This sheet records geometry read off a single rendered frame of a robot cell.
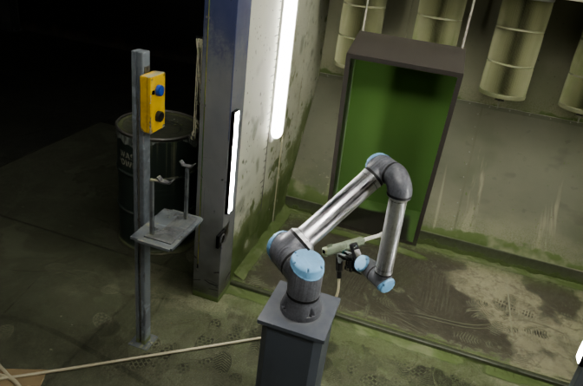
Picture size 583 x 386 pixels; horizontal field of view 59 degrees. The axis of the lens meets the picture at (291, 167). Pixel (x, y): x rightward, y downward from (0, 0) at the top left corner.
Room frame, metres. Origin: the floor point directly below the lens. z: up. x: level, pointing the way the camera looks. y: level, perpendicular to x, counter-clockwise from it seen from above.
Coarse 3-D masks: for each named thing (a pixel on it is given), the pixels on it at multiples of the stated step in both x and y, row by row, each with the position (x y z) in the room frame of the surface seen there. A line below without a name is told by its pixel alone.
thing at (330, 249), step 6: (378, 234) 2.73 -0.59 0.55; (348, 240) 2.59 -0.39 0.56; (354, 240) 2.59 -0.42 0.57; (360, 240) 2.61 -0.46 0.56; (366, 240) 2.66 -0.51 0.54; (330, 246) 2.49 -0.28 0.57; (336, 246) 2.50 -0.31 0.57; (342, 246) 2.52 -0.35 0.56; (348, 246) 2.55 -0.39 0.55; (324, 252) 2.45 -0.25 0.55; (330, 252) 2.46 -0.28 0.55; (336, 252) 2.49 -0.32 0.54; (336, 258) 2.51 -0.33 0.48; (336, 264) 2.51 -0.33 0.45; (342, 264) 2.51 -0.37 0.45; (336, 270) 2.50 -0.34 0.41; (342, 270) 2.50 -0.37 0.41
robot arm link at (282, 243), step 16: (368, 160) 2.26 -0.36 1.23; (384, 160) 2.20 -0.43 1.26; (368, 176) 2.17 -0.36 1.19; (352, 192) 2.12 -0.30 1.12; (368, 192) 2.14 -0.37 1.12; (320, 208) 2.11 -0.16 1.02; (336, 208) 2.08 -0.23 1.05; (352, 208) 2.10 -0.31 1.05; (304, 224) 2.06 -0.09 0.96; (320, 224) 2.03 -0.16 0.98; (336, 224) 2.06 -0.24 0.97; (272, 240) 2.01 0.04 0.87; (288, 240) 1.98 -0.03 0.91; (304, 240) 1.97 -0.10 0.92; (272, 256) 1.96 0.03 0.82
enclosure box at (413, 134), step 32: (352, 64) 2.98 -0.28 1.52; (384, 64) 3.02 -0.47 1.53; (416, 64) 2.62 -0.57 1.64; (448, 64) 2.65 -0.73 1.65; (352, 96) 3.11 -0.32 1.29; (384, 96) 3.06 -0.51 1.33; (416, 96) 3.01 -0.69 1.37; (448, 96) 2.96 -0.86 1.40; (352, 128) 3.15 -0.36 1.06; (384, 128) 3.09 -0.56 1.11; (416, 128) 3.04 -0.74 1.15; (448, 128) 2.62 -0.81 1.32; (352, 160) 3.19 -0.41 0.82; (416, 160) 3.07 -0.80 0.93; (384, 192) 3.17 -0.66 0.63; (416, 192) 3.11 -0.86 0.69; (352, 224) 2.95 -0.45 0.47; (416, 224) 3.00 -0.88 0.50
